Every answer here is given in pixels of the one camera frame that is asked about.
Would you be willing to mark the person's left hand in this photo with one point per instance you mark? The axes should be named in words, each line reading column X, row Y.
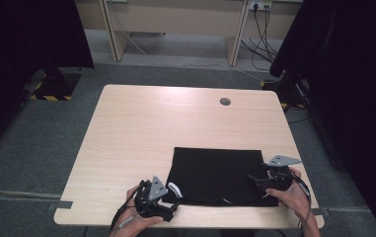
column 133, row 222

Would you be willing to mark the black tank top white trim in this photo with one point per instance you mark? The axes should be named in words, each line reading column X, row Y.
column 215, row 174

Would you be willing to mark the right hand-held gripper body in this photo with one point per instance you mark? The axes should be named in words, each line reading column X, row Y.
column 279, row 181

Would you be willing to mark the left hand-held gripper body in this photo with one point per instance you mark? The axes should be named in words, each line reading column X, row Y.
column 149, row 205

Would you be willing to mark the grey tape strip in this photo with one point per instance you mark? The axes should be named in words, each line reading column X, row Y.
column 320, row 212
column 60, row 205

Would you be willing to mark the black curtain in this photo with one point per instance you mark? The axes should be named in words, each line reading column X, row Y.
column 356, row 82
column 17, row 49

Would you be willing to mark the beige wooden desk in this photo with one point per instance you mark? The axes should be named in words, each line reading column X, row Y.
column 179, row 16

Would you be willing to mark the white wall power socket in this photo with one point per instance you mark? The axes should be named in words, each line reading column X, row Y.
column 260, row 4

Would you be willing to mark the person's right hand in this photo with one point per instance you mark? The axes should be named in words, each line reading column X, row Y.
column 294, row 199

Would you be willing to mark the stand base with hazard tape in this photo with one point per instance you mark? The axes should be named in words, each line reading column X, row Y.
column 289, row 90
column 55, row 87

